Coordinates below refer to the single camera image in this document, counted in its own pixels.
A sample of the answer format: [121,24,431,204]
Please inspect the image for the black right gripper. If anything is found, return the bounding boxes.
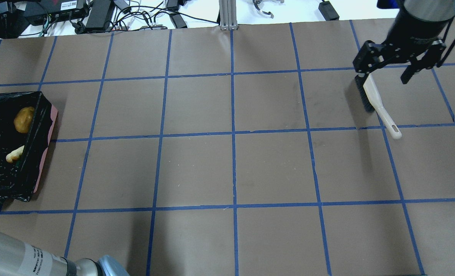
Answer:
[352,11,448,84]

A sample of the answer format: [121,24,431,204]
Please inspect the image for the white hand brush black bristles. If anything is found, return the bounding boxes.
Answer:
[355,74,402,140]

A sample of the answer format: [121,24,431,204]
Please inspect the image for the yellow toy potato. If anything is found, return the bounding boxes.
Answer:
[13,106,35,133]

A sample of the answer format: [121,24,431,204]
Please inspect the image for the toy croissant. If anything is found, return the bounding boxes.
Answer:
[6,146,25,164]

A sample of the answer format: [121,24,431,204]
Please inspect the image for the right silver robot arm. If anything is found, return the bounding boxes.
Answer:
[352,0,455,87]

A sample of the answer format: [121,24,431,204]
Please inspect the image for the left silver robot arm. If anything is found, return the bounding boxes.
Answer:
[0,232,129,276]

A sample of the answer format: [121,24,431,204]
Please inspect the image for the black trash bag bin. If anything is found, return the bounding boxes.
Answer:
[0,91,57,207]

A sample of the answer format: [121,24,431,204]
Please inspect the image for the black power adapter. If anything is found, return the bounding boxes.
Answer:
[318,0,340,21]

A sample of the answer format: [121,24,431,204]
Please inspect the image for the small black adapter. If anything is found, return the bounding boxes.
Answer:
[169,13,188,29]

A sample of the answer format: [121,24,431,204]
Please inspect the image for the black power brick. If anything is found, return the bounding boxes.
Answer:
[85,0,115,33]

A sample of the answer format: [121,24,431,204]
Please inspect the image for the black electronics box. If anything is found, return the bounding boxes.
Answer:
[24,0,90,26]

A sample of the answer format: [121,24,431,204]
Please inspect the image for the aluminium frame post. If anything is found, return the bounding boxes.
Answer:
[219,0,239,30]

